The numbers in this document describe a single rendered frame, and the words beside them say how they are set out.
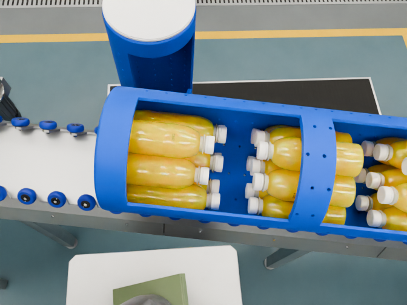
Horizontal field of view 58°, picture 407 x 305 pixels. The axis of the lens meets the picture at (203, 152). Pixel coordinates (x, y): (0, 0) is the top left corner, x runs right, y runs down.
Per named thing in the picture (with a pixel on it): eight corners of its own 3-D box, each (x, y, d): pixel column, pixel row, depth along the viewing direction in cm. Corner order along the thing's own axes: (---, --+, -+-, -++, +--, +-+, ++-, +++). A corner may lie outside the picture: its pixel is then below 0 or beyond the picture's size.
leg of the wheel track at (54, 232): (76, 249, 181) (27, 220, 123) (64, 248, 181) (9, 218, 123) (79, 237, 183) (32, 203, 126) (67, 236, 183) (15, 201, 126)
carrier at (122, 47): (123, 136, 190) (165, 170, 184) (80, 8, 110) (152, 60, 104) (160, 100, 200) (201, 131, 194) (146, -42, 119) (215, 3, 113)
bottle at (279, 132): (354, 129, 83) (266, 120, 83) (353, 161, 82) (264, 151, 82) (341, 137, 90) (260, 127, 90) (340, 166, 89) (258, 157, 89)
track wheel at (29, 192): (34, 193, 91) (37, 189, 93) (16, 189, 91) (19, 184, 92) (33, 207, 93) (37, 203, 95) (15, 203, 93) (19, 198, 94)
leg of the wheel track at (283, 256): (275, 270, 182) (318, 250, 125) (263, 268, 182) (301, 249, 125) (275, 258, 185) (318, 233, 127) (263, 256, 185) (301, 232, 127)
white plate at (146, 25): (82, 5, 109) (82, 8, 110) (152, 55, 103) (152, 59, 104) (146, -44, 118) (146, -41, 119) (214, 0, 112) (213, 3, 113)
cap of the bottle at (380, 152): (383, 141, 87) (375, 140, 87) (390, 148, 84) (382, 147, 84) (378, 156, 89) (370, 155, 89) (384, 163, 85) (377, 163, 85)
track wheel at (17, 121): (17, 123, 103) (17, 115, 103) (33, 124, 103) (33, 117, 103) (7, 125, 99) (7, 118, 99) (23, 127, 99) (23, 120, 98)
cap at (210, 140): (206, 137, 81) (214, 138, 81) (204, 155, 81) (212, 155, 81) (206, 133, 77) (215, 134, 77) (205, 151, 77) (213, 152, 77)
